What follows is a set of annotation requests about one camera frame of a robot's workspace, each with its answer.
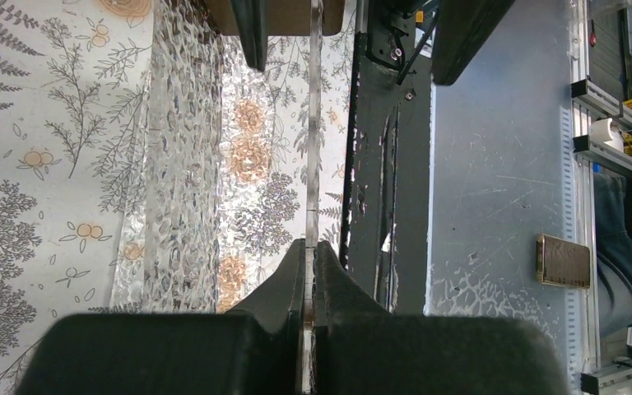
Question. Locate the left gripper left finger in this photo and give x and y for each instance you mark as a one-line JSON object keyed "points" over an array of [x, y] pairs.
{"points": [[253, 348]]}

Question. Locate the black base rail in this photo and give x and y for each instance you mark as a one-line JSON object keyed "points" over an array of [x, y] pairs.
{"points": [[386, 196]]}

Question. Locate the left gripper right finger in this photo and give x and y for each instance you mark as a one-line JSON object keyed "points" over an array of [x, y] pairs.
{"points": [[361, 348]]}

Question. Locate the brown box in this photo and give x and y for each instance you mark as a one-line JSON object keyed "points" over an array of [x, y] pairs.
{"points": [[562, 263]]}

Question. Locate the clear acrylic toiletry tray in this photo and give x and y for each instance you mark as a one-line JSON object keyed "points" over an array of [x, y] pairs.
{"points": [[217, 169]]}

